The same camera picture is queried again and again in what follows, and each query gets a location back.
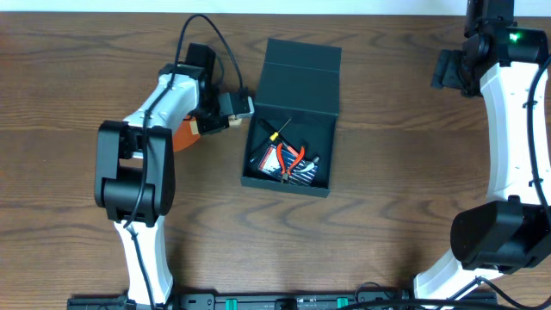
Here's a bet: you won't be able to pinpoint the small black handled hammer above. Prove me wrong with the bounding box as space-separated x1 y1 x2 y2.
259 119 319 173

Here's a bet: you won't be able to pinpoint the black yellow screwdriver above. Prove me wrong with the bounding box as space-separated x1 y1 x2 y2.
248 119 290 164

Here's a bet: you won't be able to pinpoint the red scraper wooden handle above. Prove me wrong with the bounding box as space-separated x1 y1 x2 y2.
171 115 243 152

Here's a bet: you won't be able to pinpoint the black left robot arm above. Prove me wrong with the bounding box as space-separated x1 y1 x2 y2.
95 43 231 309

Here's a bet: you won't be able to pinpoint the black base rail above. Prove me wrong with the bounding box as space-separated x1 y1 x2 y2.
66 290 498 310

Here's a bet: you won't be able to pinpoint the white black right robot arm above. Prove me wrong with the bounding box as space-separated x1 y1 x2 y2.
412 0 550 309

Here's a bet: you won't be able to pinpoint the blue drill bit case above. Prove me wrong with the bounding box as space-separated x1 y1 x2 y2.
257 146 319 186

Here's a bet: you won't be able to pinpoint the black gift box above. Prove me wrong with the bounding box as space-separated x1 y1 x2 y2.
241 39 342 197

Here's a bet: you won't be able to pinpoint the red black cutting pliers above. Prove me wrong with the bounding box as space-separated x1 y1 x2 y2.
275 143 306 184

